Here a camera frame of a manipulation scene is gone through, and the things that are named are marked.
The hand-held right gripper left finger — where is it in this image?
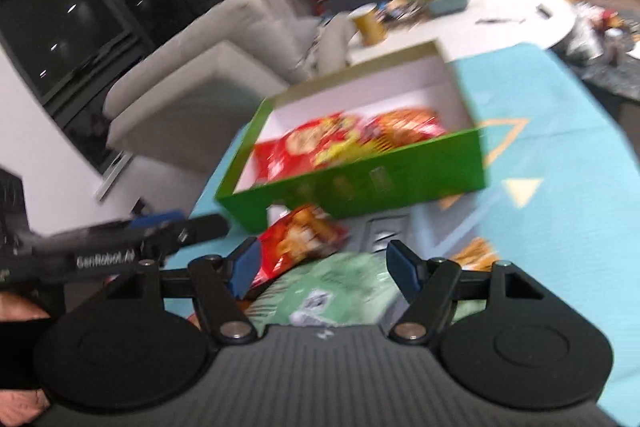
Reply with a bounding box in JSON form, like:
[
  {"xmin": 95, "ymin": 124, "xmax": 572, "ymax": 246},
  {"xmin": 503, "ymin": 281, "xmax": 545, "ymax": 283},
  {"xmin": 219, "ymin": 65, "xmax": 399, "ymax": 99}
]
[{"xmin": 100, "ymin": 237, "xmax": 262, "ymax": 345}]

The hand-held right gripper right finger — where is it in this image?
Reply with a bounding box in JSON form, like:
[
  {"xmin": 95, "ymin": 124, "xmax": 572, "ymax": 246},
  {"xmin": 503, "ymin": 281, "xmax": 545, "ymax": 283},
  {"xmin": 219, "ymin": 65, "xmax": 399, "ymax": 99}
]
[{"xmin": 386, "ymin": 240, "xmax": 548, "ymax": 344}]

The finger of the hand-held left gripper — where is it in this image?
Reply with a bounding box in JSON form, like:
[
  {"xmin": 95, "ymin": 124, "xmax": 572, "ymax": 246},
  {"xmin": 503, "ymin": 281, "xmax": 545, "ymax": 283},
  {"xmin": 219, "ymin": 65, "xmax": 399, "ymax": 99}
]
[
  {"xmin": 162, "ymin": 213, "xmax": 229, "ymax": 254},
  {"xmin": 126, "ymin": 210, "xmax": 187, "ymax": 234}
]

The red chips packet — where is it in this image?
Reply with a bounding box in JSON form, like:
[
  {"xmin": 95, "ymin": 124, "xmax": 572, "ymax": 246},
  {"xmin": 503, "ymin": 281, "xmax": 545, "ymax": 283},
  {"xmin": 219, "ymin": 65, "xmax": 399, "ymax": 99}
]
[{"xmin": 251, "ymin": 204, "xmax": 351, "ymax": 289}]

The pale green snack packet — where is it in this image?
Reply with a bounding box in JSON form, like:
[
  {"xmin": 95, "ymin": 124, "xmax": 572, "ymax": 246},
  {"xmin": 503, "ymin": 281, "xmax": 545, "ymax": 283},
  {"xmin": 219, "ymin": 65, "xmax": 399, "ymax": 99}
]
[{"xmin": 240, "ymin": 251, "xmax": 417, "ymax": 329}]

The orange bread packet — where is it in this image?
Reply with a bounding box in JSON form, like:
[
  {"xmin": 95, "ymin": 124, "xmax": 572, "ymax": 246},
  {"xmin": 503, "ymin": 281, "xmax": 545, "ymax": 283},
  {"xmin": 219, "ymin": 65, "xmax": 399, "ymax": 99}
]
[{"xmin": 446, "ymin": 237, "xmax": 502, "ymax": 271}]

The green cardboard box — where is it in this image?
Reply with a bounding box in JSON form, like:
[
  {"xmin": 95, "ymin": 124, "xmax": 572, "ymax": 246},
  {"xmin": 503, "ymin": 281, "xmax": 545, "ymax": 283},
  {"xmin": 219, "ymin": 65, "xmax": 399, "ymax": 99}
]
[{"xmin": 215, "ymin": 41, "xmax": 487, "ymax": 233}]

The orange red snack packet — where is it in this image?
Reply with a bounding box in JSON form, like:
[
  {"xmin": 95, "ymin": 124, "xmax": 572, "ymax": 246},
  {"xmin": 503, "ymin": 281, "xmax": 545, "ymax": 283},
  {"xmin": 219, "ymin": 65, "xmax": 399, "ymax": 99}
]
[{"xmin": 359, "ymin": 106, "xmax": 447, "ymax": 154}]

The red yellow snack packet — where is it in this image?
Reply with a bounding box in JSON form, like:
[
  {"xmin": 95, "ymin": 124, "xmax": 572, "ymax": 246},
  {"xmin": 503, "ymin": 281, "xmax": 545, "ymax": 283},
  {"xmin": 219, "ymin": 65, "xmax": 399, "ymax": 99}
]
[{"xmin": 253, "ymin": 112, "xmax": 363, "ymax": 186}]

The person's left hand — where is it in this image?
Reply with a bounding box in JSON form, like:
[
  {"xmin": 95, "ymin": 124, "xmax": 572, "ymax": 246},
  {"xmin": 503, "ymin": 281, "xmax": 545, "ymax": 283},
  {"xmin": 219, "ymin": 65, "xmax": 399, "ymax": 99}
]
[{"xmin": 0, "ymin": 289, "xmax": 53, "ymax": 427}]

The beige sofa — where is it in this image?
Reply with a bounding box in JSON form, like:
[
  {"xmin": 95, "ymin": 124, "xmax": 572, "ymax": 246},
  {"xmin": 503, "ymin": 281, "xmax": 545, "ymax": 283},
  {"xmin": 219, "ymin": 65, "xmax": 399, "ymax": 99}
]
[{"xmin": 102, "ymin": 0, "xmax": 357, "ymax": 174}]

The dark window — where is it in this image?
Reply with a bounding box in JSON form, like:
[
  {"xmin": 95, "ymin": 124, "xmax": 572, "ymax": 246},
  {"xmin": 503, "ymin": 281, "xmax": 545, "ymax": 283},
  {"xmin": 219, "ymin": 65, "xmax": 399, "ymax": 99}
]
[{"xmin": 0, "ymin": 0, "xmax": 247, "ymax": 175}]

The yellow canister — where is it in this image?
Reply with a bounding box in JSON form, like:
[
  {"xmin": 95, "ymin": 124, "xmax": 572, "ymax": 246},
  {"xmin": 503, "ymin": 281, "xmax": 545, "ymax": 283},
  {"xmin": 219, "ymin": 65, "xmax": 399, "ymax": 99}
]
[{"xmin": 349, "ymin": 3, "xmax": 389, "ymax": 48}]

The grey tray with items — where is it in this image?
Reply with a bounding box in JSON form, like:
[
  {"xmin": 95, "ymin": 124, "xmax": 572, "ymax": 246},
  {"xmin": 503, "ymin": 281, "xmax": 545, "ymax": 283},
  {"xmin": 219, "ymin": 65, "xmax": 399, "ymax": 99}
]
[{"xmin": 425, "ymin": 0, "xmax": 469, "ymax": 18}]

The white oval table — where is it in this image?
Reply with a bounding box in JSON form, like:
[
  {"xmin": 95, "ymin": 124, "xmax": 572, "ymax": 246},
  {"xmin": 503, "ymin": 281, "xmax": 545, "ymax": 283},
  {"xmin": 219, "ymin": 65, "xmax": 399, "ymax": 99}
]
[{"xmin": 320, "ymin": 0, "xmax": 577, "ymax": 68}]

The dark round table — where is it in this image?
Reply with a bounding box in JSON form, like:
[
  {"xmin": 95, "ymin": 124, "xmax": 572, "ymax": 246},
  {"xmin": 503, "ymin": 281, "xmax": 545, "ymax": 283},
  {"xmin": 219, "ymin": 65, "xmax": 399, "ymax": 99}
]
[{"xmin": 564, "ymin": 22, "xmax": 640, "ymax": 104}]

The brown bottle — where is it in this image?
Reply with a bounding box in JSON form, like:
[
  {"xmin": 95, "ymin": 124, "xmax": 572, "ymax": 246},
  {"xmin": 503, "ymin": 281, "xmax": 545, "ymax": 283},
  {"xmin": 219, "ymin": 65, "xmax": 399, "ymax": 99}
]
[{"xmin": 604, "ymin": 29, "xmax": 624, "ymax": 68}]

